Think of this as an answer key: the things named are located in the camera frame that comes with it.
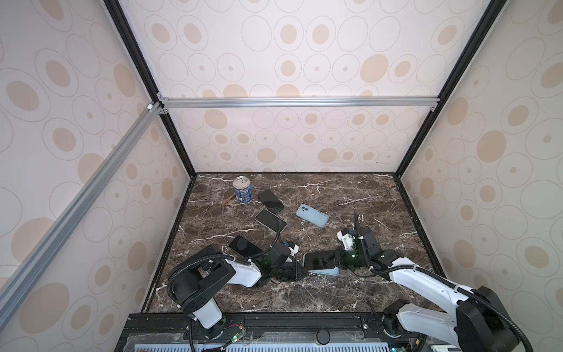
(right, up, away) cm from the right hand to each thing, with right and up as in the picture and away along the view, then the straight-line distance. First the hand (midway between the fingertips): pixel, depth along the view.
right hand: (326, 259), depth 83 cm
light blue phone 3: (+4, -6, +3) cm, 7 cm away
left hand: (-5, -6, -1) cm, 7 cm away
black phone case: (-23, +21, +25) cm, 40 cm away
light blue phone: (-22, +13, +17) cm, 30 cm away
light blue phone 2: (-2, +15, +21) cm, 26 cm away
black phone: (-33, +2, +10) cm, 34 cm away
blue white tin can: (-35, +27, +18) cm, 48 cm away
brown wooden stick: (-44, +22, +27) cm, 56 cm away
